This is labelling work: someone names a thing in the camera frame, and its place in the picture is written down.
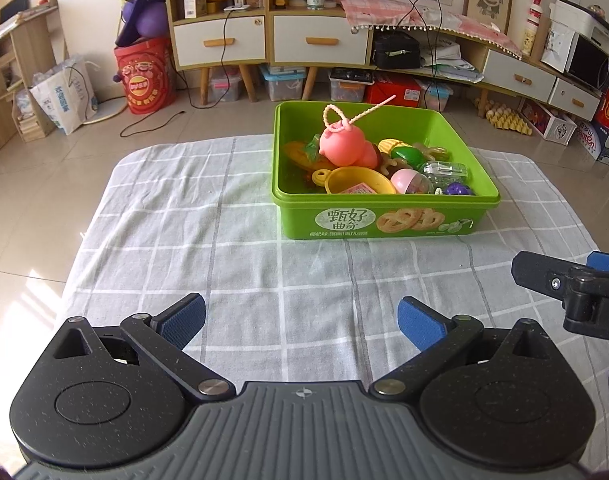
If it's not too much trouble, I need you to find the grey checked cloth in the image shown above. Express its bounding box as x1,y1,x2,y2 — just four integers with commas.
59,132,609,411

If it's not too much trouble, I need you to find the cartoon printed cup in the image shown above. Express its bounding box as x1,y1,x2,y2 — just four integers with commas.
521,5,541,56

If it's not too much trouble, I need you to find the yellow toy corn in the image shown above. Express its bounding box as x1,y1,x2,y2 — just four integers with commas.
378,139,422,163

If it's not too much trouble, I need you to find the green plastic cookie box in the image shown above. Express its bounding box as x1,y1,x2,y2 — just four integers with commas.
271,101,501,241

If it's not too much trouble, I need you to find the round white floor base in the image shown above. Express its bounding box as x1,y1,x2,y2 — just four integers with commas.
84,95,130,123

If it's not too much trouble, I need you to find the orange toy carrot green leaf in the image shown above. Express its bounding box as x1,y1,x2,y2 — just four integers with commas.
283,135,330,171

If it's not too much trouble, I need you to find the clear plastic case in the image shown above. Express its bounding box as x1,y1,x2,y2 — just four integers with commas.
418,160,470,192

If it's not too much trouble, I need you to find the black bag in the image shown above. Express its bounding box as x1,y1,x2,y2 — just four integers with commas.
373,31,421,70

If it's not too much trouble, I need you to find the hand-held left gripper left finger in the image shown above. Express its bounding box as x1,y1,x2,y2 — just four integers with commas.
44,293,236,404

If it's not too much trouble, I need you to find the black microwave oven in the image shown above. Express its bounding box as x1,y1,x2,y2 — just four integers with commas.
564,32,609,93

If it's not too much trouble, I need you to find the white printer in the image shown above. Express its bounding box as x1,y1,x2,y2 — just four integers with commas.
549,0,609,41

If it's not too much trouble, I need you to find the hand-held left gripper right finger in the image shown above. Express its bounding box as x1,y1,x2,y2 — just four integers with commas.
368,296,565,403

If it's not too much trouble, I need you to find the low curved wooden cabinet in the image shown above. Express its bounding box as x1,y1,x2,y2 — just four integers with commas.
371,25,605,123

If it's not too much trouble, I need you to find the wooden shelf unit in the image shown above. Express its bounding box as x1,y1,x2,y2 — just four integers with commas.
0,0,68,151

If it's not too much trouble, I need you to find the pink capsule toy ball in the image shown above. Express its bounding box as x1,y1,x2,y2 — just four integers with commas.
390,169,433,196

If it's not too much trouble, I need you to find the white drawer wooden handle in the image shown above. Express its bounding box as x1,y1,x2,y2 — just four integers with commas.
549,79,601,122
483,51,557,100
173,16,266,67
273,15,369,66

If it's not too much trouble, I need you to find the white printed box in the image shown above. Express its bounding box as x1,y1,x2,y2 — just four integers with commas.
518,99,577,147

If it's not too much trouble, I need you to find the purple plush toy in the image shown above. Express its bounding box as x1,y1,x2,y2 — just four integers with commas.
115,0,169,47

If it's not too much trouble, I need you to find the red printed bucket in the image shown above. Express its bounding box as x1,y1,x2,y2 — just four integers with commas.
114,37,178,115

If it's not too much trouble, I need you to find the pink pig toy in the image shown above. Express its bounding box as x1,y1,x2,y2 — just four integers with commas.
317,92,416,168

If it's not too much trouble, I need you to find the pink checked cloth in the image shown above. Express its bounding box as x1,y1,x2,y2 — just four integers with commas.
337,0,522,61

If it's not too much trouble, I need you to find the yellow toy pot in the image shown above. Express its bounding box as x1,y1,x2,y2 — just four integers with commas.
311,166,399,196

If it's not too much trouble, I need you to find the yellow egg tray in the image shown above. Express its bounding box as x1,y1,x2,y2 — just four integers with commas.
474,97,532,136

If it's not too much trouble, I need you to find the beige rubber octopus toy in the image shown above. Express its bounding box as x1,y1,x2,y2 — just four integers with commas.
411,142,452,162

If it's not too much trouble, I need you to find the white and blue carton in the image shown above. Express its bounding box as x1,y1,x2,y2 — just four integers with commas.
577,122,609,166

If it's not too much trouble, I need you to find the red cardboard box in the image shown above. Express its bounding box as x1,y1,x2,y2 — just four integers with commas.
364,74,420,110

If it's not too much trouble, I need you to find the tall wooden cabinet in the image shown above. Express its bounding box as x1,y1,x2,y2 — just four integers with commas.
162,0,376,107

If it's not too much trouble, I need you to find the clear storage bin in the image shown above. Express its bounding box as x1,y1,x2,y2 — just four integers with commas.
260,64,306,102
417,80,454,113
208,67,245,103
329,67,374,103

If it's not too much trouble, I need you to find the white shopping bag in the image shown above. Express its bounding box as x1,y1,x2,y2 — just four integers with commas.
29,56,99,136

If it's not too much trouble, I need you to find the pile of white papers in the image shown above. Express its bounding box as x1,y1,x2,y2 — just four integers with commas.
421,40,485,83

